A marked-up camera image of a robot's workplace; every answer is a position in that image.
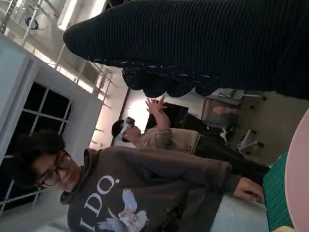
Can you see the dark window with white frame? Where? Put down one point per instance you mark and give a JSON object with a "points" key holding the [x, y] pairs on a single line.
{"points": [[55, 101]]}

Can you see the white VR headset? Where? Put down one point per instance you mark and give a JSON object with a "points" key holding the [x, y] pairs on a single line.
{"points": [[126, 125]]}

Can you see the green cutting mat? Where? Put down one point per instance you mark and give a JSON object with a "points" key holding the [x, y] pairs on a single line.
{"points": [[275, 193]]}

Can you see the person's left hand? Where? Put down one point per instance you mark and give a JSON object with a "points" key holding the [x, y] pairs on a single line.
{"points": [[248, 191]]}

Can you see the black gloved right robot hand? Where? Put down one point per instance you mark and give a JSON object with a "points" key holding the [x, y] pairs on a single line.
{"points": [[193, 36]]}

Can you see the black screen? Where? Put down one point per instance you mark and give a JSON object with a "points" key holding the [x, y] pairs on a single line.
{"points": [[178, 116]]}

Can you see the person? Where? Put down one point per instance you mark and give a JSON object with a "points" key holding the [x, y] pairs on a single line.
{"points": [[157, 140], [144, 181]]}

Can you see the pink bowl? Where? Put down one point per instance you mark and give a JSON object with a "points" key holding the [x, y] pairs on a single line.
{"points": [[299, 181]]}

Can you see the grey office chair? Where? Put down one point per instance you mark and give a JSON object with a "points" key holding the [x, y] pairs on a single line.
{"points": [[217, 116]]}

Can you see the round pale toy bread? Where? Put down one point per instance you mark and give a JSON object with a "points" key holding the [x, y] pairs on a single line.
{"points": [[285, 229]]}

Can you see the white chair base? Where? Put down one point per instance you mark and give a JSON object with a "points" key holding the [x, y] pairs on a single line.
{"points": [[248, 140]]}

